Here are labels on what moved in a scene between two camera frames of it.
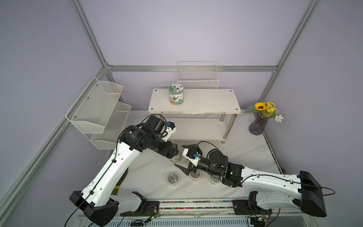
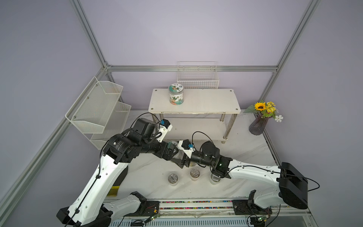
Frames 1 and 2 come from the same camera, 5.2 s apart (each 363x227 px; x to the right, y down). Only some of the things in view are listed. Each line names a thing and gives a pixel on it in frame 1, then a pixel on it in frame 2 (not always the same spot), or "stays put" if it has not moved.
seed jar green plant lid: x=176 y=93 stays put
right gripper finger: x=187 y=171 -> x=185 y=161
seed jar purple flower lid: x=177 y=158 stays put
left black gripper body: x=161 y=147 stays put
